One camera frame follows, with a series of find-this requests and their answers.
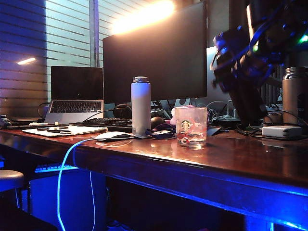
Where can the black keyboard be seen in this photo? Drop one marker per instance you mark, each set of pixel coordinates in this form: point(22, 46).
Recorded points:
point(108, 123)

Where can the black power strip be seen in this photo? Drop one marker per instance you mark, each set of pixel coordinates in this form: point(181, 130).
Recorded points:
point(226, 121)

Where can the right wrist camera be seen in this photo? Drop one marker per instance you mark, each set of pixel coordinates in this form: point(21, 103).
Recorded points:
point(227, 43)

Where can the silver laptop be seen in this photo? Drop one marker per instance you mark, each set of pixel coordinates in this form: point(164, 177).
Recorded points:
point(77, 84)

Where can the round stool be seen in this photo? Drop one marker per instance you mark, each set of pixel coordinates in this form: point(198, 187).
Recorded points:
point(10, 178)

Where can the small round cup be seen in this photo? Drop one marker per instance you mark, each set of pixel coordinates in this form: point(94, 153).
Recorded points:
point(273, 119)

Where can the black pen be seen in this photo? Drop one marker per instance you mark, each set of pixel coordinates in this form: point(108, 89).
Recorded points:
point(60, 131)
point(53, 128)

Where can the white power adapter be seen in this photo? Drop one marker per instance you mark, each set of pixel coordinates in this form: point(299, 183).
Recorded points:
point(281, 131)

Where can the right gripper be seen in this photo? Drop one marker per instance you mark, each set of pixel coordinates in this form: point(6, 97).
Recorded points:
point(250, 63)

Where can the black ridged strip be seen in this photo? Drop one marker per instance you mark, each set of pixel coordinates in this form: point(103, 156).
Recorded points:
point(36, 126)

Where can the black computer mouse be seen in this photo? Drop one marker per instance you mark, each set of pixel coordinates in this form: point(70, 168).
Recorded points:
point(157, 121)

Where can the black headphones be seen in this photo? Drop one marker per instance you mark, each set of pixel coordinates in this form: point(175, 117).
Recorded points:
point(122, 111)

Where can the white notebook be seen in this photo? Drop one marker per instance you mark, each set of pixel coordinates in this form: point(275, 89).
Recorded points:
point(81, 130)

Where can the under-desk cabinet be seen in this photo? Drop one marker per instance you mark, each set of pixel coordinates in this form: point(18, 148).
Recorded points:
point(72, 199)

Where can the large black monitor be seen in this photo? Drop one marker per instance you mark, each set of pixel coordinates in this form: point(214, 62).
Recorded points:
point(154, 60)

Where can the dark curtain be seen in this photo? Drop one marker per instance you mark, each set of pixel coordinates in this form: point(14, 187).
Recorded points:
point(238, 14)

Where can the printed glass cup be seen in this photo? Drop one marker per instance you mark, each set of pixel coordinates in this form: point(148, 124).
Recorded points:
point(191, 127)

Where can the backlit keyboard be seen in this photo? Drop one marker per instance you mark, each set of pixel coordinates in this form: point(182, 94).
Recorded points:
point(55, 168)

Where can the white flat mouse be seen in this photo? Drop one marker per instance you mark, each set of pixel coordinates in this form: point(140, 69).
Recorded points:
point(113, 136)

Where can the black thermos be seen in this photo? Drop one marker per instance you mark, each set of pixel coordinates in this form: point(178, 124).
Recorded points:
point(247, 103)

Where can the white thermos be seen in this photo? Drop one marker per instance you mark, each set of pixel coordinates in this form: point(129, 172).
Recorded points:
point(141, 108)

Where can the dark blue pad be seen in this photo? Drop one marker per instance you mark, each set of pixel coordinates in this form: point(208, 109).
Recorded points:
point(213, 131)

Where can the grey steel thermos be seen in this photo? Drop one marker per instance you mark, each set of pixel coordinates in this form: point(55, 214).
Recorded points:
point(292, 101)

